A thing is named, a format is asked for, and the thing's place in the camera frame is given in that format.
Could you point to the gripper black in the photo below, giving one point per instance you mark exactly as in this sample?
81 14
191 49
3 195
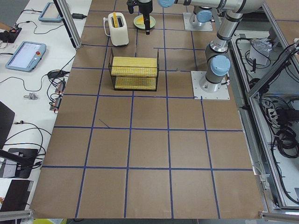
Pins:
145 9

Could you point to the white toaster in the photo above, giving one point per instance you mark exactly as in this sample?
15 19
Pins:
118 36

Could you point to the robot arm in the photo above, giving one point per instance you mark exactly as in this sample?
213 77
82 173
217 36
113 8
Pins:
218 64
200 16

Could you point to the toast slice in toaster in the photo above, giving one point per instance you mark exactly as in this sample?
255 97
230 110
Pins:
115 20

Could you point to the triangular bread on plate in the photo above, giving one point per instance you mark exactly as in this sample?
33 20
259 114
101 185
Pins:
139 21

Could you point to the green plate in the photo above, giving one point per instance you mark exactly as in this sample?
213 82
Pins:
142 27

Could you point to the black power adapter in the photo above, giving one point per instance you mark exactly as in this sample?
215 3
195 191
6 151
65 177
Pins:
78 16

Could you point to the far teach pendant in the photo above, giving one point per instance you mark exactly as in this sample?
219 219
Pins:
50 14

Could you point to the teach pendant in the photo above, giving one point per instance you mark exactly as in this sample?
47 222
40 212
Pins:
50 14
27 56

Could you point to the near teach pendant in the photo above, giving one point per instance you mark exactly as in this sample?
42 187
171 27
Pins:
27 56

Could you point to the black monitor stand base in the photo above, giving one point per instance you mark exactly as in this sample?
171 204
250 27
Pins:
18 162

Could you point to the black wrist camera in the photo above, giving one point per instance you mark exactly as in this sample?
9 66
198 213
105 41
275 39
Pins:
131 4

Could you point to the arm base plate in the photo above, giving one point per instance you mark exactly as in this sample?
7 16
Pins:
202 89
188 27

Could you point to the aluminium frame post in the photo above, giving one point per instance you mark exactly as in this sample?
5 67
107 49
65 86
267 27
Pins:
64 12

